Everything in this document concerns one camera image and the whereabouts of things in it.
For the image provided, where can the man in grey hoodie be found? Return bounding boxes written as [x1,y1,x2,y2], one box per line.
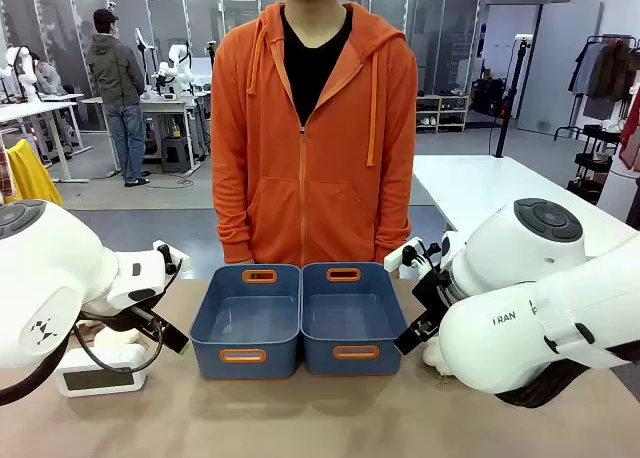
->
[86,7,152,188]

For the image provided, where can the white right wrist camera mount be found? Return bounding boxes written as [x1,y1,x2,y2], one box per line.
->
[383,236,442,280]

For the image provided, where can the yellow cloth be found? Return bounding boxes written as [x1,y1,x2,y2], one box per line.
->
[6,138,65,208]

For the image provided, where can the white background desk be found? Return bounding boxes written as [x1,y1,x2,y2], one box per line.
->
[0,92,94,185]

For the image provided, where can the cream plush toy with keychain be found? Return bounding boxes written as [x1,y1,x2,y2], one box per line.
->
[422,336,455,391]

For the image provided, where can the black tripod stand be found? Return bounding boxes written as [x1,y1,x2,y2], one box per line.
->
[493,34,532,160]

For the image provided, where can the white table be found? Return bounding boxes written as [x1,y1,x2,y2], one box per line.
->
[412,154,637,259]

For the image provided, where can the person in orange hoodie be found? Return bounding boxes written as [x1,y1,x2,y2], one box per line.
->
[210,0,419,268]

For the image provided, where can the brown plush toy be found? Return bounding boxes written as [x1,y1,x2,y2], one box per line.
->
[74,321,104,345]

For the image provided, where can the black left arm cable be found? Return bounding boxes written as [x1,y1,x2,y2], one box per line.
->
[73,317,166,375]

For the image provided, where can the black left arm cable sleeve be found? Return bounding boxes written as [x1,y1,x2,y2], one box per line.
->
[0,327,77,407]

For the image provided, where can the white digital clock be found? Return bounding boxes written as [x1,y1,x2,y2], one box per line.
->
[53,343,150,399]

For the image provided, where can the wooden shoe shelf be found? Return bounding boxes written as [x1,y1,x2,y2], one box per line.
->
[415,93,472,134]

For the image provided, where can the black trolley cart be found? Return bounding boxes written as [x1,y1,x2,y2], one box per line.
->
[566,123,625,205]

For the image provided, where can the white workbench with equipment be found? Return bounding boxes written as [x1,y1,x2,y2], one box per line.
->
[79,80,214,175]

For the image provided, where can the grey plastic stool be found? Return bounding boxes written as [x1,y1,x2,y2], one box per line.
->
[159,137,195,175]

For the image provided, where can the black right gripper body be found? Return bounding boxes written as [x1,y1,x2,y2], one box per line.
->
[411,266,459,325]

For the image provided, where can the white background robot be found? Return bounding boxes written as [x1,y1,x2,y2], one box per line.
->
[3,45,40,103]

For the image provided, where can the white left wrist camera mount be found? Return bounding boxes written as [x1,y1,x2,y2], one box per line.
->
[151,239,193,280]

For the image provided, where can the black arm cable sleeve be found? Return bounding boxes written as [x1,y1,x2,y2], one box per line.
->
[0,327,77,407]
[493,346,640,410]

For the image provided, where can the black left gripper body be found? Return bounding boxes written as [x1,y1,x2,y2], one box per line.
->
[80,300,170,333]

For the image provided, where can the blue basket orange handles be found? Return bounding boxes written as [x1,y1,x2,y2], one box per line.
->
[299,261,409,377]
[189,263,303,381]

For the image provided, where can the black clothes rack with clothes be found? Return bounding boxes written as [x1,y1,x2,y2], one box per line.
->
[553,34,640,140]

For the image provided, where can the black right arm cable sleeve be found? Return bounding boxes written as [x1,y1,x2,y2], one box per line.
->
[493,346,640,410]

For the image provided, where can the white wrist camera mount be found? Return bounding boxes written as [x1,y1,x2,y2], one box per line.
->
[151,239,193,280]
[383,236,442,280]

